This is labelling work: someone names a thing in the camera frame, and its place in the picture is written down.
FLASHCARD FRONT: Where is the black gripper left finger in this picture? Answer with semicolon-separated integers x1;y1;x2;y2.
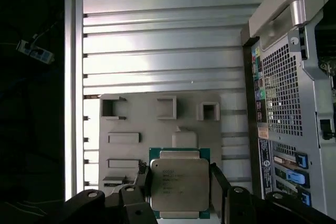
64;160;160;224

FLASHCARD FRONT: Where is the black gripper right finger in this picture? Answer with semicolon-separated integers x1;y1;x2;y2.
208;163;336;224

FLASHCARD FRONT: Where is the silver CPU with green edge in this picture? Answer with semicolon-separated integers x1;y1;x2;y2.
149;147;211;220

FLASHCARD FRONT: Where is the blue slot retainer clip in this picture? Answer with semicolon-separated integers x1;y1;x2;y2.
293;151;308;170
301;190;312;207
285;170;308;186

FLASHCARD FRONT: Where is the dark case back sticker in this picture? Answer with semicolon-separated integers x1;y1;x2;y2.
258;138;273;199

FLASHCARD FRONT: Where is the grey parts rack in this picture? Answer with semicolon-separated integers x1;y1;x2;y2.
98;92;223;221

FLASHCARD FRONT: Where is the open grey PC case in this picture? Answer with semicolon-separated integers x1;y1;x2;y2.
240;0;336;217

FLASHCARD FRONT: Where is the white power strip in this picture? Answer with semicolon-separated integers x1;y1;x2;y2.
15;38;55;66

